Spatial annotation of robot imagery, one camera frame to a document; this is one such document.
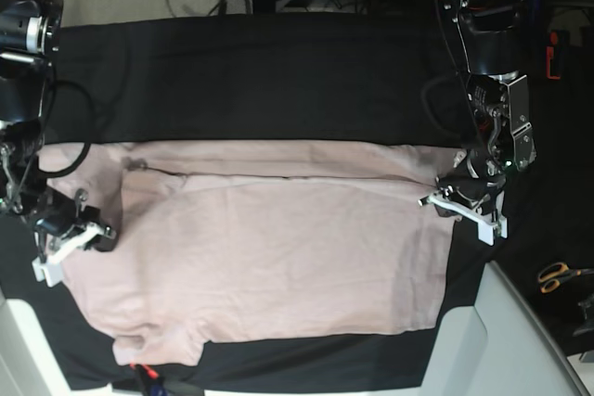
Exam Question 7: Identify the red black clamp right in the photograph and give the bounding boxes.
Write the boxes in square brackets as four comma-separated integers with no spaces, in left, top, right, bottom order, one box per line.
[544,29,571,81]

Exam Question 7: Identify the red black clamp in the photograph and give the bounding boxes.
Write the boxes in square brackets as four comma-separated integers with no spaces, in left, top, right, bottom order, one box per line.
[130,364,169,396]
[544,29,571,81]

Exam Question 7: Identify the white container right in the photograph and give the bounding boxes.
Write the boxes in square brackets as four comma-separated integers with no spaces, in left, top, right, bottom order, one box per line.
[420,262,589,395]

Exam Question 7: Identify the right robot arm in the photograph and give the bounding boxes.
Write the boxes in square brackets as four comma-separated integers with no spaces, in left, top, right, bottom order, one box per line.
[1,0,116,287]

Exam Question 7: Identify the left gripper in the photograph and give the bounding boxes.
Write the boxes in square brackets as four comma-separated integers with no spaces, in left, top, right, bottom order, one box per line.
[418,149,508,245]

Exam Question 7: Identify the white container left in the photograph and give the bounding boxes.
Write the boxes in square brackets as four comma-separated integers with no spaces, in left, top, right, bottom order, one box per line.
[1,298,113,396]

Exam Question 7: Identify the pink T-shirt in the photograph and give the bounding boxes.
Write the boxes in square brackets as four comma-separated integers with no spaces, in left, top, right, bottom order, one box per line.
[53,141,456,366]

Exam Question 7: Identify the white container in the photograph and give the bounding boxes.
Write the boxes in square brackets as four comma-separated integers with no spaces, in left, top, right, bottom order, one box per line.
[420,262,589,395]
[1,298,113,396]

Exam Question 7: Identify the orange handled scissors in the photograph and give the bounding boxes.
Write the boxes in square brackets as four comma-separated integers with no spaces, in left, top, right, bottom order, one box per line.
[537,262,593,294]

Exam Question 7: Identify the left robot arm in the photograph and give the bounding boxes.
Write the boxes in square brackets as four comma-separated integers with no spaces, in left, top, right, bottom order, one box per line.
[420,0,536,245]

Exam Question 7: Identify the red black clamp bottom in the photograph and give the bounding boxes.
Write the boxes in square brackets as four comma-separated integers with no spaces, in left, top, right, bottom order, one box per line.
[130,364,169,396]

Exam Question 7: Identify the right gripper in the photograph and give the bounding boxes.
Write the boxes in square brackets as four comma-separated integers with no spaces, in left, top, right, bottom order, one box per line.
[27,187,116,287]

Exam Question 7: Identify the black table cloth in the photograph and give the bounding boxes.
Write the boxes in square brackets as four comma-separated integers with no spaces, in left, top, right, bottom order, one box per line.
[0,15,594,391]

